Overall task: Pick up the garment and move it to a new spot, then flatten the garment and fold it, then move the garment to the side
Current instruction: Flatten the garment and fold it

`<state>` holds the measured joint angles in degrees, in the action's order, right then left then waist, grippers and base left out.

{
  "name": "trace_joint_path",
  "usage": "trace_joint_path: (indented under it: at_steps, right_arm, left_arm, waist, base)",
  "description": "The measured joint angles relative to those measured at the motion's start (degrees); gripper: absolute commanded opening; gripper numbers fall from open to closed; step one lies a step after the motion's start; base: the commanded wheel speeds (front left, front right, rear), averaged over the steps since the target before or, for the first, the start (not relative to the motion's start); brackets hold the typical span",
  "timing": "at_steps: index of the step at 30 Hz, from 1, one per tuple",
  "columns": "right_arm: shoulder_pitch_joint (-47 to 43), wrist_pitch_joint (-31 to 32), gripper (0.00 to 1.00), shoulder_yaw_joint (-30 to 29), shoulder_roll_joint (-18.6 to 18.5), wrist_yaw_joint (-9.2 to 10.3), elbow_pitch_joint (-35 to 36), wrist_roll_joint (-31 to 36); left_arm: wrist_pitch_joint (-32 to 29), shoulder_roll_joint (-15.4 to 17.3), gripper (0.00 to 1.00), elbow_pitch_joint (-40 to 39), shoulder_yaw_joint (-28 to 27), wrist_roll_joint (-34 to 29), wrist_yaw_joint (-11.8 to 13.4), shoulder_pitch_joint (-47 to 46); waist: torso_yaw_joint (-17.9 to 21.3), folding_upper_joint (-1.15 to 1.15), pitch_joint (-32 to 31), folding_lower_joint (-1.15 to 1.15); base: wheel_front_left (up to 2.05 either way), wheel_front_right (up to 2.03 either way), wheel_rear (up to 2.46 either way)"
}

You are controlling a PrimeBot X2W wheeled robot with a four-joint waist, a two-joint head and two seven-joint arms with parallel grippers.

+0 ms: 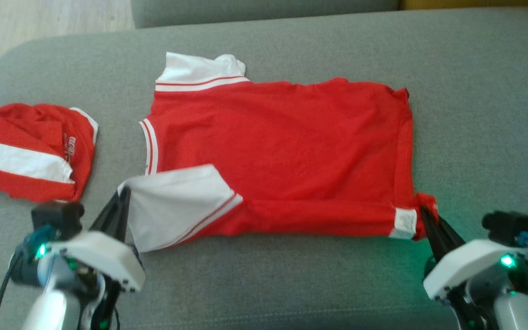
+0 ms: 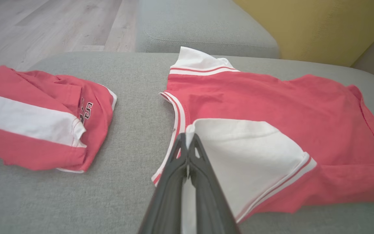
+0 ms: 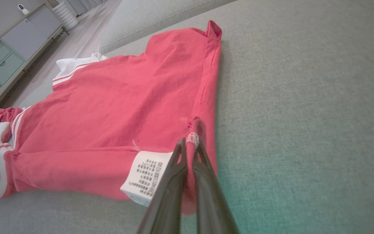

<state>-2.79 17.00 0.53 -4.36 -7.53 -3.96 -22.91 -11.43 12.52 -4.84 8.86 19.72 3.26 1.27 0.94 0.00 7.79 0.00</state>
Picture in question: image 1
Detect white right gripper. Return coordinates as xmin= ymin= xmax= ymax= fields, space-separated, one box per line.
xmin=421 ymin=207 xmax=528 ymax=302

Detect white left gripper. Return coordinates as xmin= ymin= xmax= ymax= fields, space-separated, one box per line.
xmin=49 ymin=187 xmax=146 ymax=294

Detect red shorts white stripe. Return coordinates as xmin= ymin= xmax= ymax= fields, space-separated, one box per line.
xmin=0 ymin=102 xmax=99 ymax=204

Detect red polo shirt white collar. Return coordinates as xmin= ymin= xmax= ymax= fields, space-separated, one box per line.
xmin=117 ymin=52 xmax=440 ymax=253

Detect large grey sofa chaise cushion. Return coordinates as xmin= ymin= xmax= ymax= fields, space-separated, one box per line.
xmin=0 ymin=6 xmax=528 ymax=330

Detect yellow sofa backrest cushion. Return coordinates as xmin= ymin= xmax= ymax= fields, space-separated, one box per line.
xmin=399 ymin=0 xmax=528 ymax=11

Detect left camera cable teal plug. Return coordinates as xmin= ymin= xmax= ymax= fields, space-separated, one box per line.
xmin=0 ymin=224 xmax=57 ymax=321

